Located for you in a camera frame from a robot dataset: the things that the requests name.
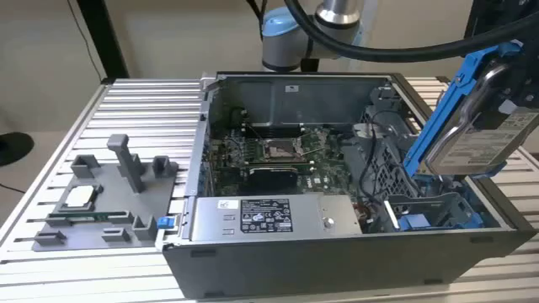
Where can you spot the hard disk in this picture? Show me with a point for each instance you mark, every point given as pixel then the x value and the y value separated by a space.
pixel 467 145

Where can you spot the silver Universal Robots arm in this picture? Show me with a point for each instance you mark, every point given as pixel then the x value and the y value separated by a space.
pixel 286 47

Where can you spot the grey perforated disk bay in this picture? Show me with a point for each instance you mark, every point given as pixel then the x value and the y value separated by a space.
pixel 387 170

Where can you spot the blue plastic bay part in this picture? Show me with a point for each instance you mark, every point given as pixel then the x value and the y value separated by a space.
pixel 415 222

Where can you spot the green motherboard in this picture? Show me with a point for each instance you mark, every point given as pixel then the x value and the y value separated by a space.
pixel 328 176

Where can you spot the CPU socket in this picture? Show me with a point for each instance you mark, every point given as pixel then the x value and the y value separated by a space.
pixel 282 150

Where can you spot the black graphics card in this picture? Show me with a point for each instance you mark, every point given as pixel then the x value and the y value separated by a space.
pixel 271 181

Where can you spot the silver power supply unit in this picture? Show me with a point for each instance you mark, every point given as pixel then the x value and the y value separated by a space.
pixel 303 217

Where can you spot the dark grey PC case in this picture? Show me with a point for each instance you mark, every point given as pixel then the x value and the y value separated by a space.
pixel 315 268

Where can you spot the blue case latch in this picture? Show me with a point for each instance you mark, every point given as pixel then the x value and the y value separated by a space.
pixel 164 222

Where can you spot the grey parts rack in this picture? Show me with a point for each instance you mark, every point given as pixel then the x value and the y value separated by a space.
pixel 106 195

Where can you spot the green RAM stick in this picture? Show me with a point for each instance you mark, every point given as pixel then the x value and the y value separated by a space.
pixel 96 216

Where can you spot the silver CPU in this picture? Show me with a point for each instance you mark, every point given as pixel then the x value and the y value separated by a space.
pixel 82 196

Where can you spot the black round stand base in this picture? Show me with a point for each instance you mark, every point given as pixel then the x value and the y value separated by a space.
pixel 15 148

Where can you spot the black upright post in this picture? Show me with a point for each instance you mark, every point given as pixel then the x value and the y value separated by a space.
pixel 106 41

